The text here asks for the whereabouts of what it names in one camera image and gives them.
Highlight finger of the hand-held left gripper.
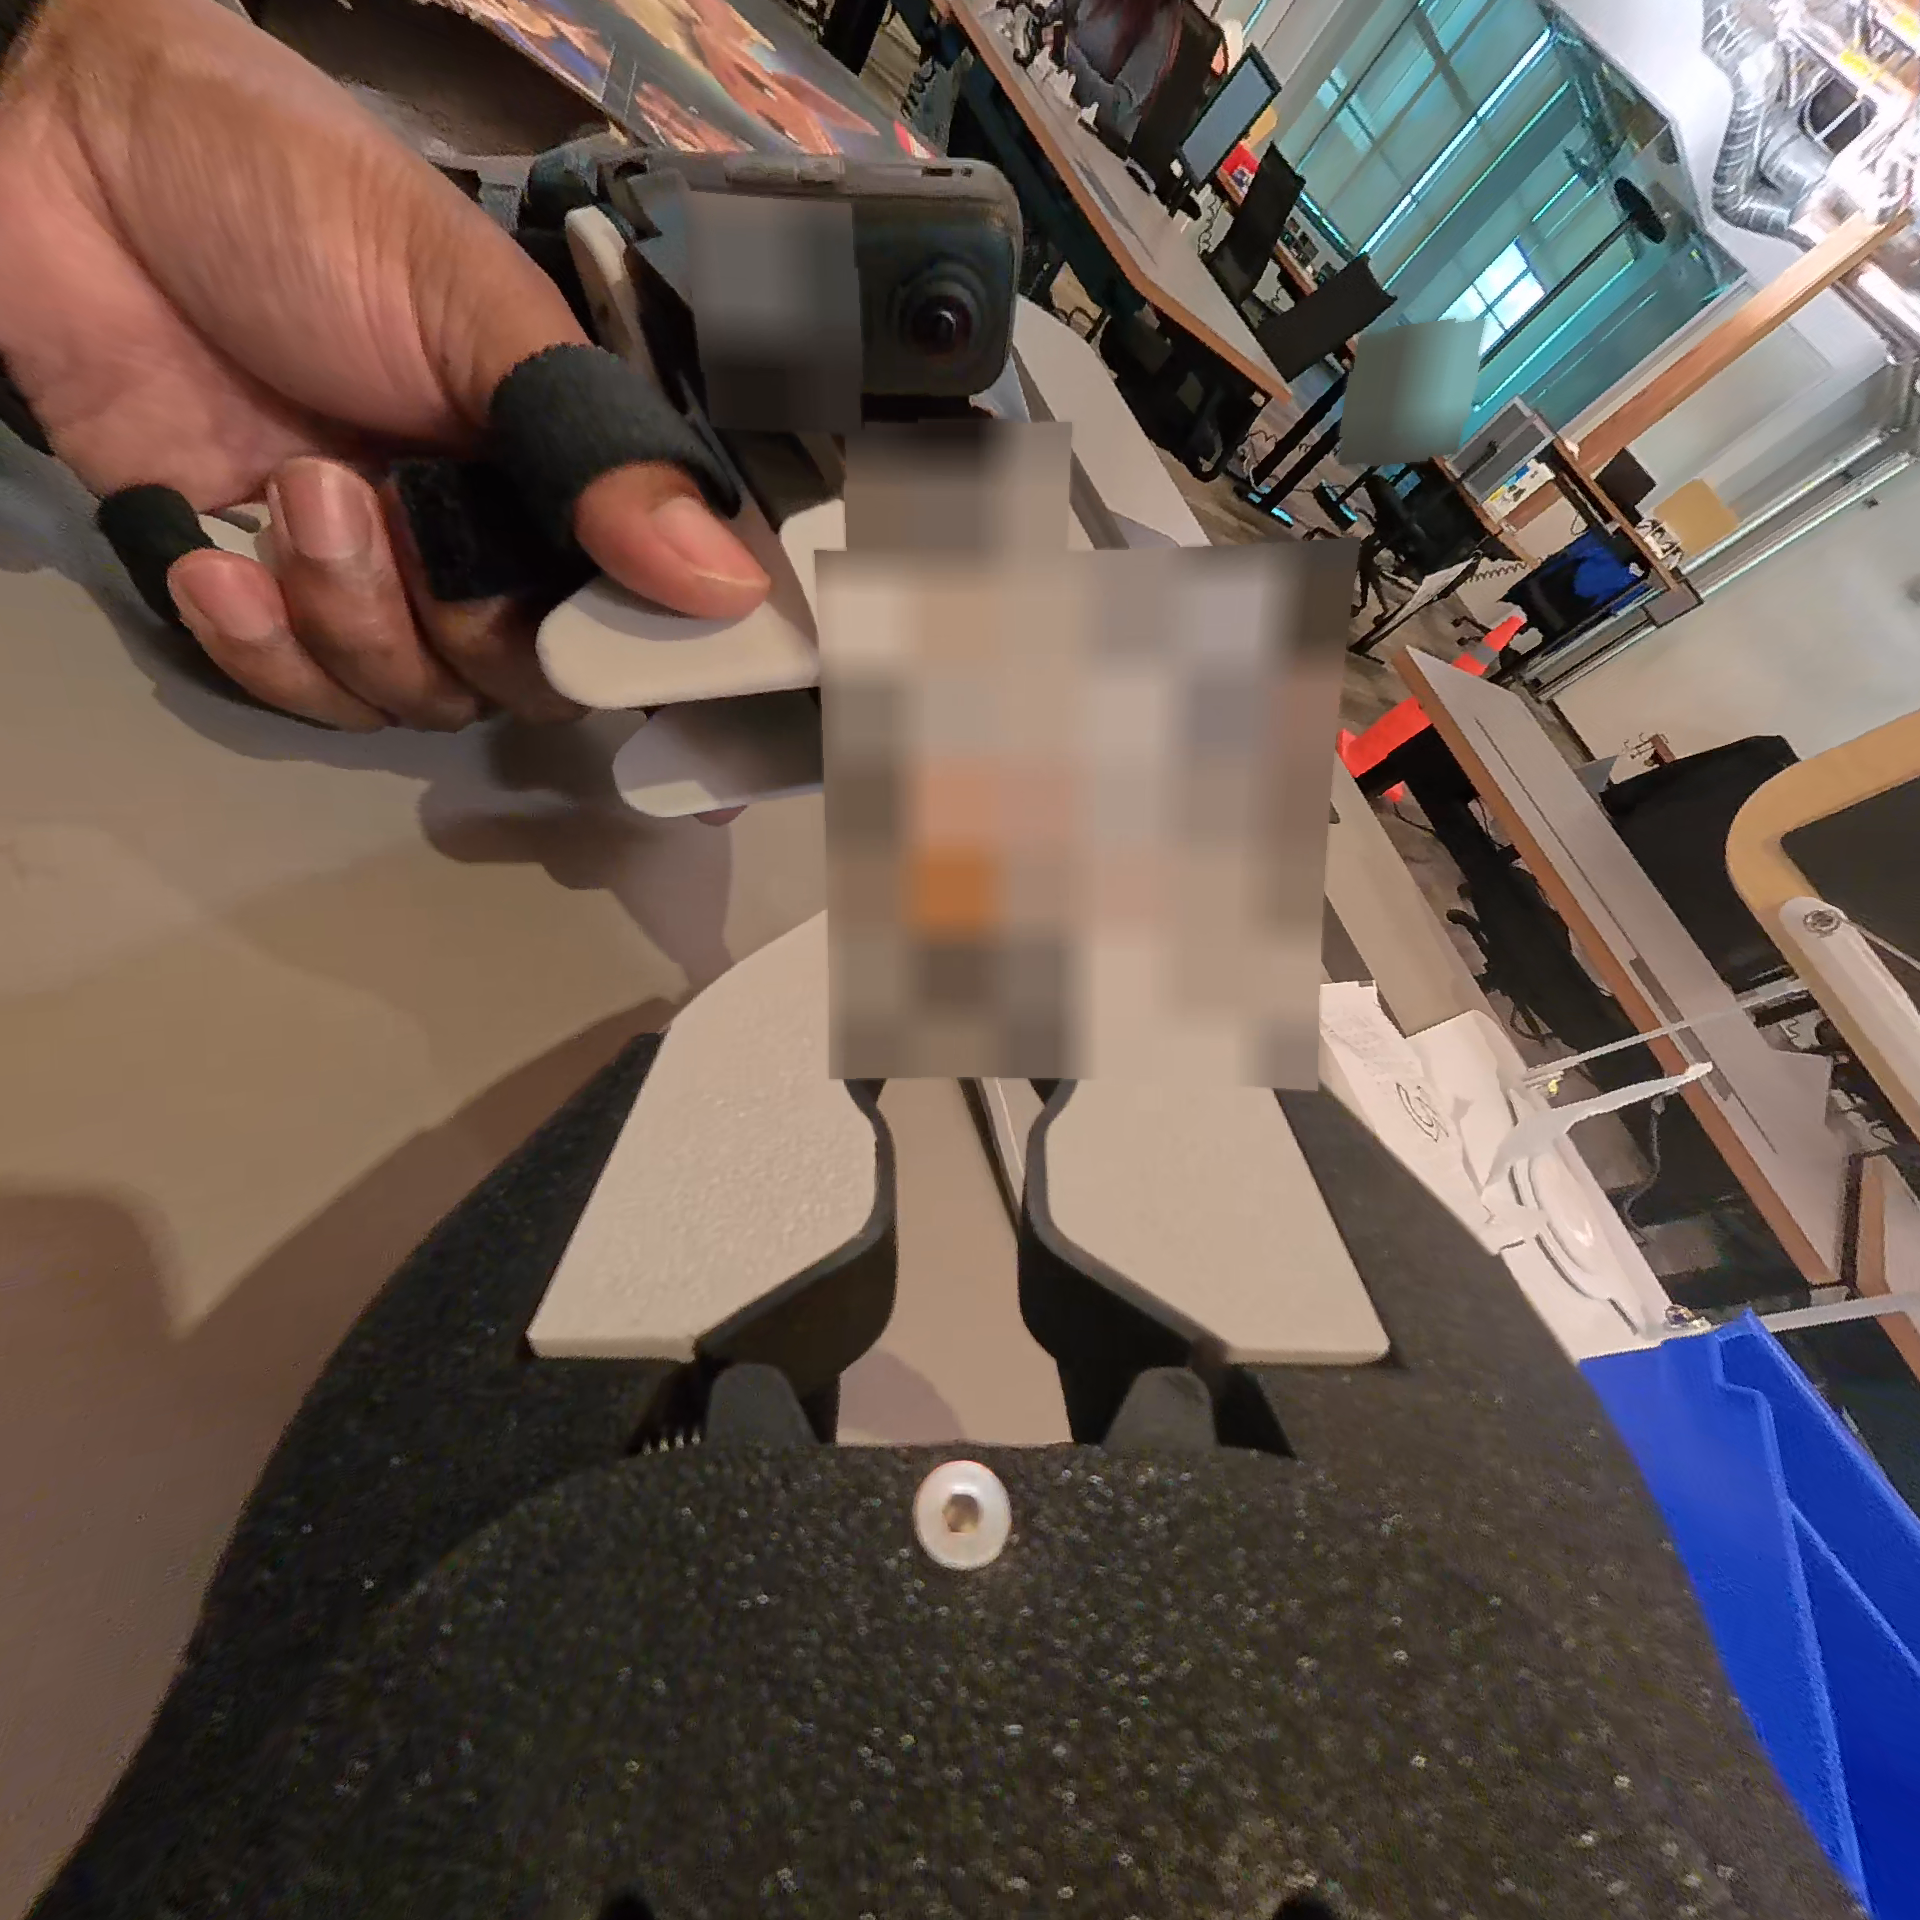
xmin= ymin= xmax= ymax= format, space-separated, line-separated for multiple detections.
xmin=771 ymin=499 xmax=853 ymax=604

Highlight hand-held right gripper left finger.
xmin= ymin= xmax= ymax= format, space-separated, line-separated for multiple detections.
xmin=528 ymin=907 xmax=899 ymax=1447

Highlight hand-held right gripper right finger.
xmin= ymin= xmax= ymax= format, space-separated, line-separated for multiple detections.
xmin=1021 ymin=1082 xmax=1388 ymax=1447

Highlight long wood edged desk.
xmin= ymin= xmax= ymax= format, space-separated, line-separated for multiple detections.
xmin=944 ymin=0 xmax=1296 ymax=404

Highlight light grey desk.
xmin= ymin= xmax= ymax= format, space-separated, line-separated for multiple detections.
xmin=0 ymin=465 xmax=1471 ymax=1920

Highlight grey wood edged desk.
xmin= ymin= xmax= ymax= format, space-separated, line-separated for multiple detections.
xmin=1395 ymin=645 xmax=1882 ymax=1296

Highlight person's left hand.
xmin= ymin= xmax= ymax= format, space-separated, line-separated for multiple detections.
xmin=0 ymin=0 xmax=774 ymax=737

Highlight black computer monitor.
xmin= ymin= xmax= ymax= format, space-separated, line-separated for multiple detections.
xmin=1174 ymin=45 xmax=1288 ymax=188

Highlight white table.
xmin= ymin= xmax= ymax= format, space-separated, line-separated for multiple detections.
xmin=1003 ymin=321 xmax=1221 ymax=552

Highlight black office chair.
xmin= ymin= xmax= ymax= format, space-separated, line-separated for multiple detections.
xmin=1603 ymin=734 xmax=1806 ymax=951
xmin=1273 ymin=256 xmax=1400 ymax=379
xmin=1204 ymin=140 xmax=1310 ymax=304

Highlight colourful printed board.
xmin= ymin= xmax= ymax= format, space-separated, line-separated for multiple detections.
xmin=249 ymin=0 xmax=950 ymax=160

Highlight translucent plastic strip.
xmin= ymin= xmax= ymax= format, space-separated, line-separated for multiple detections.
xmin=1513 ymin=1055 xmax=1713 ymax=1159
xmin=1664 ymin=1288 xmax=1920 ymax=1339

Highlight large glass window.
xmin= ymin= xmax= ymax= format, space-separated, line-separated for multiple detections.
xmin=1273 ymin=0 xmax=1750 ymax=451

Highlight grey computer case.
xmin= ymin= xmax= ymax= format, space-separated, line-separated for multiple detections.
xmin=1459 ymin=399 xmax=1557 ymax=505

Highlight blue plastic bin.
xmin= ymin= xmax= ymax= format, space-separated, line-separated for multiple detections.
xmin=1581 ymin=1307 xmax=1920 ymax=1920

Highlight blue chair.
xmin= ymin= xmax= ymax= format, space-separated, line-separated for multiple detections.
xmin=1522 ymin=532 xmax=1645 ymax=642

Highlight wood framed black board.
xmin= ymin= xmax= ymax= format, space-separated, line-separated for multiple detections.
xmin=1724 ymin=711 xmax=1920 ymax=1146

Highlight wooden beam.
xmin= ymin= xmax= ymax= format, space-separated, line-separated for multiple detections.
xmin=1562 ymin=210 xmax=1920 ymax=469

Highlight metal ventilation ducts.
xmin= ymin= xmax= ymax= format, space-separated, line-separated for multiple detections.
xmin=1695 ymin=0 xmax=1920 ymax=262

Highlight white metal bracket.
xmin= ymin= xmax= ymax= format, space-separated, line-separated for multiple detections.
xmin=1775 ymin=893 xmax=1920 ymax=1024

